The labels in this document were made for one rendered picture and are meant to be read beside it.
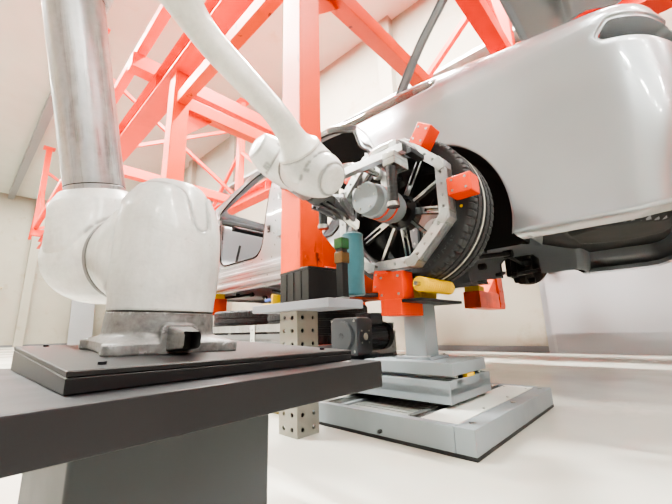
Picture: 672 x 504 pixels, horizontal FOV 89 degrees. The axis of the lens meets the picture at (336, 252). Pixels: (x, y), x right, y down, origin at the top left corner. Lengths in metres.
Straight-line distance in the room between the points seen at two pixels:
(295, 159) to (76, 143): 0.40
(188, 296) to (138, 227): 0.12
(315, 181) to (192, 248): 0.31
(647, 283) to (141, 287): 4.94
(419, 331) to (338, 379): 1.01
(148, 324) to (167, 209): 0.17
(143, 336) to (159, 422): 0.20
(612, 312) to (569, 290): 0.47
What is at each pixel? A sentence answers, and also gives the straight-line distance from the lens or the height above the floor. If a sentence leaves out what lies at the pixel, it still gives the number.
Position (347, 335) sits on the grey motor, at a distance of 1.64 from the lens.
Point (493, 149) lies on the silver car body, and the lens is 1.84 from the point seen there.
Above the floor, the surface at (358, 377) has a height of 0.28.
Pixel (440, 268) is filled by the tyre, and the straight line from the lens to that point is 1.39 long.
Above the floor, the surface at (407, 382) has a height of 0.15.
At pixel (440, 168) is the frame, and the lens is 1.37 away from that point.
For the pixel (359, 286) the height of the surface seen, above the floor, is 0.51.
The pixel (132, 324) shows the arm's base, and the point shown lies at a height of 0.36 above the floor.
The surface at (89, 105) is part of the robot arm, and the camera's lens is 0.81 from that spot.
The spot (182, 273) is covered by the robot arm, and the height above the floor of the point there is 0.44.
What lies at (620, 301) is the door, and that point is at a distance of 5.08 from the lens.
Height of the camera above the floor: 0.35
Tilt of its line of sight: 13 degrees up
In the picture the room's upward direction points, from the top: 1 degrees counter-clockwise
